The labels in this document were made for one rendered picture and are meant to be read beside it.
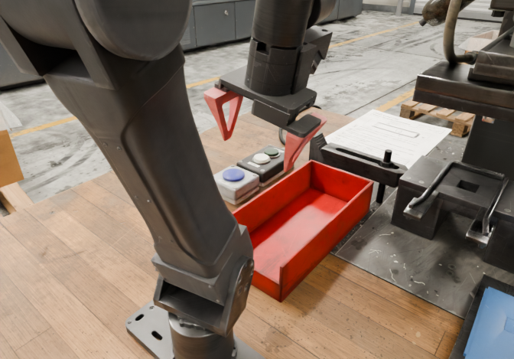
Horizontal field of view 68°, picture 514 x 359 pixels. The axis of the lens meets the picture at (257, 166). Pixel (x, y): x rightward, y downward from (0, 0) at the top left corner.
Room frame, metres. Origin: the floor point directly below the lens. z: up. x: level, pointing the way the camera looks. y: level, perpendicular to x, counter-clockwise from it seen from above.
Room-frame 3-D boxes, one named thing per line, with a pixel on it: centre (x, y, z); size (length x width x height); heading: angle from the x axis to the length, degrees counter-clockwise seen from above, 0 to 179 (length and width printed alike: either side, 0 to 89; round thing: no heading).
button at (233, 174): (0.59, 0.04, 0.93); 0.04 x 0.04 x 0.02
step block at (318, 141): (0.62, -0.13, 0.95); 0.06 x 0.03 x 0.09; 51
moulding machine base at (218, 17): (7.51, -0.14, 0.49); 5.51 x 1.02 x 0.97; 137
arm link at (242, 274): (0.27, 0.05, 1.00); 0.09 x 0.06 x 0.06; 63
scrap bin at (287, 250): (0.47, -0.06, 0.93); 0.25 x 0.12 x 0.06; 141
